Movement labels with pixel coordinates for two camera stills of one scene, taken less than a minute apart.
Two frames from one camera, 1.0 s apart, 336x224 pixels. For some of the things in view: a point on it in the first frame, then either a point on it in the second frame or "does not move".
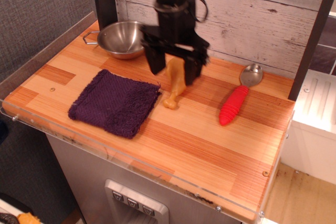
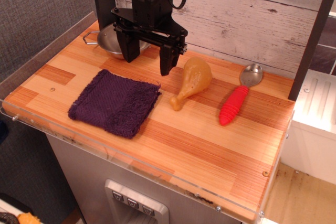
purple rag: [109, 102] does not move
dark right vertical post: [312, 41] does not move
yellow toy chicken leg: [176, 72] to [198, 75]
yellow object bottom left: [28, 218] does not move
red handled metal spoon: [250, 75] does not move
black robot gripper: [176, 33] to [150, 19]
